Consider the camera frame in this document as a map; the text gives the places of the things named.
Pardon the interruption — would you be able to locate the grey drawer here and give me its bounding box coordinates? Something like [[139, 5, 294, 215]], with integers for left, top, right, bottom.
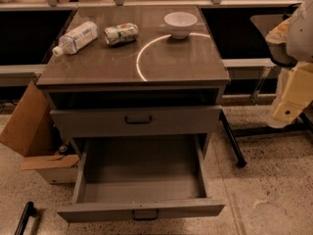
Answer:
[[51, 106, 221, 138], [58, 135, 225, 223]]

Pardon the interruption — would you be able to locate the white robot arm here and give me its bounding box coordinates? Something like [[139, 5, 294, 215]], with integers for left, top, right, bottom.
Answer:
[[265, 0, 313, 128]]

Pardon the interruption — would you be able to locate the grey drawer cabinet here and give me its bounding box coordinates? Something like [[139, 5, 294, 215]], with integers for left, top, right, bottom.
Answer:
[[37, 6, 230, 154]]

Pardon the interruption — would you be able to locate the white ceramic bowl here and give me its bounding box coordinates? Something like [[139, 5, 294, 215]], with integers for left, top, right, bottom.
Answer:
[[164, 12, 198, 39]]

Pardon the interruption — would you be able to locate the crushed green drink can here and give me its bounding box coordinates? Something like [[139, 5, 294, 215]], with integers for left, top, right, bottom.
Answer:
[[104, 23, 139, 46]]

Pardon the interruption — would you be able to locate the clear plastic water bottle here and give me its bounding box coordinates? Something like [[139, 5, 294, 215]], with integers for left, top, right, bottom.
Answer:
[[53, 22, 99, 57]]

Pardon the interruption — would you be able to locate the brown cardboard box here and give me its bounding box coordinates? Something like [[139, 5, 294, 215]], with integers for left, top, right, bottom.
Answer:
[[0, 82, 79, 184]]

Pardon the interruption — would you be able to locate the black bar on floor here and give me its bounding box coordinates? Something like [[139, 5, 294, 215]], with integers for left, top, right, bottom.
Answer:
[[14, 202, 37, 235]]

